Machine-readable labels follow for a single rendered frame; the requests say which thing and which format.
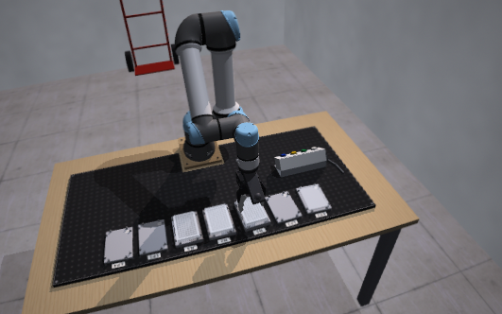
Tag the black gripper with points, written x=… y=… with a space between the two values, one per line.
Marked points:
x=242 y=191

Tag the white control panel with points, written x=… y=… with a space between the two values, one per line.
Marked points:
x=304 y=160

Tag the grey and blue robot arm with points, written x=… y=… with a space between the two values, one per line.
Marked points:
x=220 y=32

